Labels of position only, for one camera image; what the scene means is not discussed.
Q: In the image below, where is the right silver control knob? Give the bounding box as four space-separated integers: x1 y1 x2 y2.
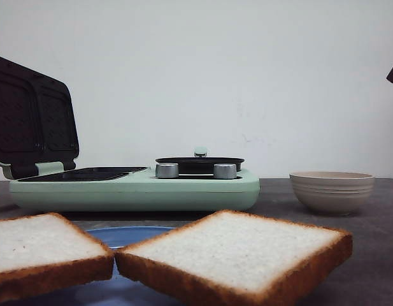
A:
213 163 237 180

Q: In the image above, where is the mint green breakfast maker base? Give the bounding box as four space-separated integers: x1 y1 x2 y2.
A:
8 146 261 212

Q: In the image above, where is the breakfast maker hinged lid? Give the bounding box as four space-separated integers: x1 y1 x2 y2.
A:
0 57 80 180

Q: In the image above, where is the left silver control knob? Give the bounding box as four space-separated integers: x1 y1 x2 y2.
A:
155 163 179 179

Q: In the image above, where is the black round frying pan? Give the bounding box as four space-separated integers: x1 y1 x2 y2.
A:
155 157 245 175

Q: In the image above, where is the beige ribbed ceramic bowl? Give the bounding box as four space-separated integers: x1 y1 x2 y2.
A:
290 171 375 215

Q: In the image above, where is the blue ceramic plate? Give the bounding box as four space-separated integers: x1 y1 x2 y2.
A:
5 226 183 306

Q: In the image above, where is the silver control knob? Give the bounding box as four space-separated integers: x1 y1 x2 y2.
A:
213 163 237 180
155 163 179 179

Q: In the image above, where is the white bread slice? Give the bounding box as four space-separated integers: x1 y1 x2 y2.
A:
0 212 114 303
115 210 353 305

